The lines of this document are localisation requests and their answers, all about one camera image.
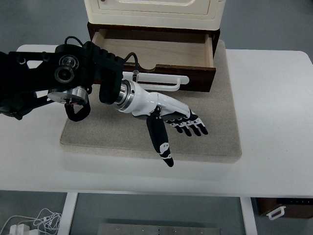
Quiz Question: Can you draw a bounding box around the white robotic hand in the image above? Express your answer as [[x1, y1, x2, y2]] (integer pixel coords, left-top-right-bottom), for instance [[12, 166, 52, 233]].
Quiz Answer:
[[113, 80, 208, 167]]

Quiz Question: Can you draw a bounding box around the brown wooden drawer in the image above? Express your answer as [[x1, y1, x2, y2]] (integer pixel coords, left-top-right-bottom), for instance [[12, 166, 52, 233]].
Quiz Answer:
[[91, 29, 218, 92]]

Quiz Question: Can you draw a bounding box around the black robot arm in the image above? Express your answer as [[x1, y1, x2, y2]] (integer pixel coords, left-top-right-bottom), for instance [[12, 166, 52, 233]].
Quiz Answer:
[[0, 41, 207, 166]]

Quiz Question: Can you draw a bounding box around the cream upper cabinet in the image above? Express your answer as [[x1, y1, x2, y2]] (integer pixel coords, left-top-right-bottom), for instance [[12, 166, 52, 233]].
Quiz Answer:
[[84, 0, 226, 30]]

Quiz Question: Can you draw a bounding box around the brown drawer on floor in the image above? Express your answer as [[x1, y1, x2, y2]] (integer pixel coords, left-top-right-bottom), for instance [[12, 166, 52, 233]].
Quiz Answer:
[[256, 198, 313, 220]]

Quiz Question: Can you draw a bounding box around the beige foam mat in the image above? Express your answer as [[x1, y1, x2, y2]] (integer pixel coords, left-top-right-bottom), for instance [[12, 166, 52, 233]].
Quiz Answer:
[[60, 41, 242, 163]]

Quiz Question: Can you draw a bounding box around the white table leg right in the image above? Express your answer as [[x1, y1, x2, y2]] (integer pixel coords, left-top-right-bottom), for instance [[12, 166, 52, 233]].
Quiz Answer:
[[240, 197, 258, 235]]

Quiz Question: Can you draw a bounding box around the white table leg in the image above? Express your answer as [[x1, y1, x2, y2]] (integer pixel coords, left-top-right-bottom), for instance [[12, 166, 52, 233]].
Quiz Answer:
[[57, 192, 78, 235], [240, 197, 258, 235]]

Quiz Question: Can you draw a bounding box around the white table leg left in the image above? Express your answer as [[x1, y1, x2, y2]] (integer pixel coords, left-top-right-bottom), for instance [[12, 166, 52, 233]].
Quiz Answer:
[[57, 192, 78, 235]]

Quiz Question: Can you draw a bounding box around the white power adapter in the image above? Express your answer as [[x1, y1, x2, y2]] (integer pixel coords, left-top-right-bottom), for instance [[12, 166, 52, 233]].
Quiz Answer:
[[9, 224, 40, 235]]

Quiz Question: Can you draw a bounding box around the white drawer handle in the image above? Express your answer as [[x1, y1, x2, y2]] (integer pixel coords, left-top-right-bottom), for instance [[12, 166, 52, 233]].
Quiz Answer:
[[137, 72, 189, 92]]

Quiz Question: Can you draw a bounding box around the white handle on floor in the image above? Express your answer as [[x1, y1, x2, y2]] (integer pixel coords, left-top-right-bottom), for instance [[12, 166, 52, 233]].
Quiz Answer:
[[266, 206, 286, 220]]

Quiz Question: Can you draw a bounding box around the white cable bundle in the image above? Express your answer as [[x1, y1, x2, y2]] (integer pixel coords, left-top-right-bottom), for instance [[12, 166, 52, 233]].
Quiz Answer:
[[0, 208, 63, 235]]

